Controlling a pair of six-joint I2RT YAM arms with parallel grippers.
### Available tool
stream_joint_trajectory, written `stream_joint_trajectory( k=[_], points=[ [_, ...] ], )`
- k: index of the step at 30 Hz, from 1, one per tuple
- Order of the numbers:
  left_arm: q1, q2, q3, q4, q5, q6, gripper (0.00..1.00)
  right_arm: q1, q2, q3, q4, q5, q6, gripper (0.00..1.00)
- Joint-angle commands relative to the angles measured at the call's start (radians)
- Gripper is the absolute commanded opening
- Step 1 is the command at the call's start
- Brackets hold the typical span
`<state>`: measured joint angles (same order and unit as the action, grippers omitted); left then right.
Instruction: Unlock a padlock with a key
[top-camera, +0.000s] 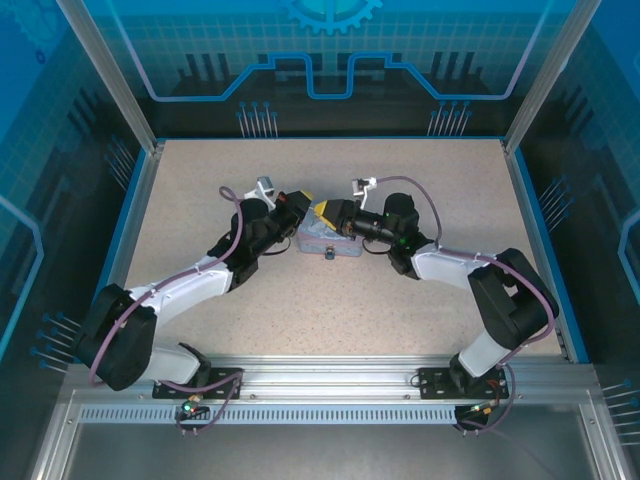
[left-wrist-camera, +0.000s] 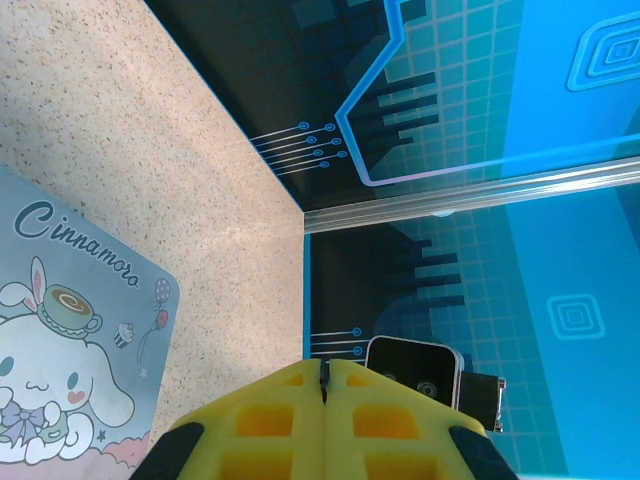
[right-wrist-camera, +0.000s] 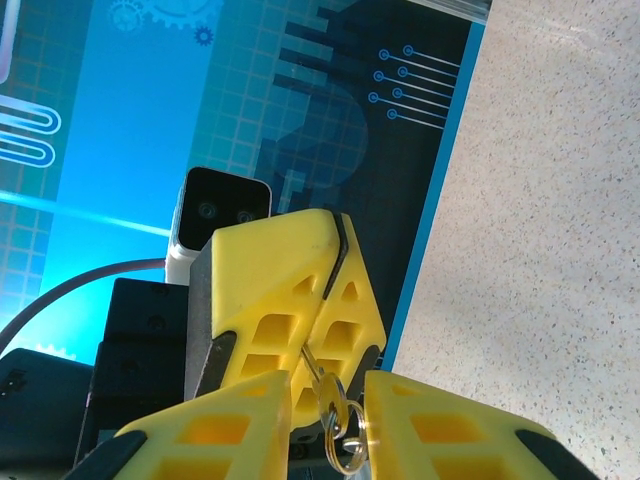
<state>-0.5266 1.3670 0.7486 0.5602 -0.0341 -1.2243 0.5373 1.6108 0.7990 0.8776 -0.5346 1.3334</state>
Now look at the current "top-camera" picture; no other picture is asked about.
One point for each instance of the blue cartoon tin box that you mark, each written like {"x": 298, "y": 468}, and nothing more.
{"x": 312, "y": 240}

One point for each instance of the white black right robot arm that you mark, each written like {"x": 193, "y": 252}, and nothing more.
{"x": 440, "y": 267}

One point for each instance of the small metal padlock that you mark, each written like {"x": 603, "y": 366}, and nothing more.
{"x": 330, "y": 254}

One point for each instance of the aluminium table side rail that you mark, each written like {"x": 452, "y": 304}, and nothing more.
{"x": 139, "y": 200}
{"x": 527, "y": 200}

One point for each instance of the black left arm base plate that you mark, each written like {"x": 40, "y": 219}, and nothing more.
{"x": 225, "y": 380}

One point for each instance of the aluminium mounting rail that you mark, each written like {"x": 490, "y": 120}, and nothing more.
{"x": 325, "y": 375}

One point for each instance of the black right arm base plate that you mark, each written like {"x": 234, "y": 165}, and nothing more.
{"x": 432, "y": 382}

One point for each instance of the aluminium frame post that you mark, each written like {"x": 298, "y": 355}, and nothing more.
{"x": 539, "y": 80}
{"x": 119, "y": 80}

